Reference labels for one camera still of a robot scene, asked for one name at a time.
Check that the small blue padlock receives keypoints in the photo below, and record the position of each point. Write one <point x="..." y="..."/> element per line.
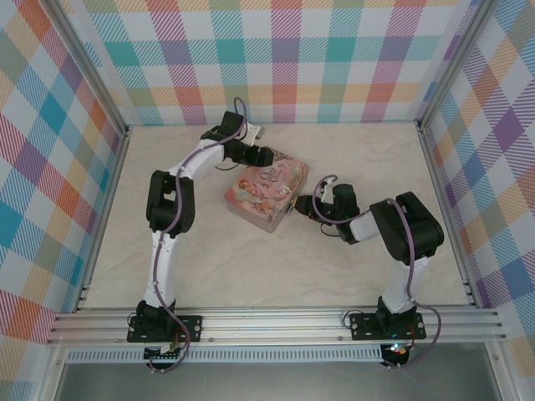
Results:
<point x="290" y="209"/>

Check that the pink illustrated tin box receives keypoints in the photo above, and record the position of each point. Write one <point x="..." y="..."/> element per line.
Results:
<point x="263" y="192"/>

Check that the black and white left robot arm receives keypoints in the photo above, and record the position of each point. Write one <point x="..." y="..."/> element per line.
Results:
<point x="165" y="259"/>

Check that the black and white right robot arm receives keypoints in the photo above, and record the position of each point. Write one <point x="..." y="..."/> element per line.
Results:
<point x="409" y="225"/>

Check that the small right control board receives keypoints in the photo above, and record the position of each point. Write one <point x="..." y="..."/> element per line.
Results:
<point x="396" y="351"/>

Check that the small control board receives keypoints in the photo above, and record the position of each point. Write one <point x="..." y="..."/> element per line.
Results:
<point x="163" y="354"/>
<point x="396" y="351"/>

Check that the grey metal panel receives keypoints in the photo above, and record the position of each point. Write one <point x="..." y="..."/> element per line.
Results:
<point x="271" y="384"/>

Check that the small left control board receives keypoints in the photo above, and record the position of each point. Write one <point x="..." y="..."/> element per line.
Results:
<point x="163" y="354"/>

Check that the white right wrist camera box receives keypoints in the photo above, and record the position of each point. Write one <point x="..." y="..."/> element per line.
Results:
<point x="328" y="190"/>

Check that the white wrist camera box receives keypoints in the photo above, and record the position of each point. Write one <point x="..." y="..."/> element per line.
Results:
<point x="253" y="133"/>
<point x="328" y="190"/>

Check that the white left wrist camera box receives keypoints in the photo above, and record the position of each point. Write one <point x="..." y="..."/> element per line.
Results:
<point x="253" y="133"/>

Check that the aluminium side rail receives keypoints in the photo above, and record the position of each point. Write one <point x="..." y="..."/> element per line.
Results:
<point x="106" y="209"/>
<point x="430" y="160"/>

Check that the long aluminium base rail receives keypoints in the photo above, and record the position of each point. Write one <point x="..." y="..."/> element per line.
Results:
<point x="271" y="326"/>

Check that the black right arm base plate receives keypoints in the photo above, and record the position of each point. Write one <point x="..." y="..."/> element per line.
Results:
<point x="363" y="328"/>

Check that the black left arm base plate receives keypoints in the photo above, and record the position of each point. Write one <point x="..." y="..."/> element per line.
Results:
<point x="192" y="328"/>

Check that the aluminium corner post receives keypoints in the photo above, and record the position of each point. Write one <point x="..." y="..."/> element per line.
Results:
<point x="457" y="62"/>
<point x="90" y="71"/>

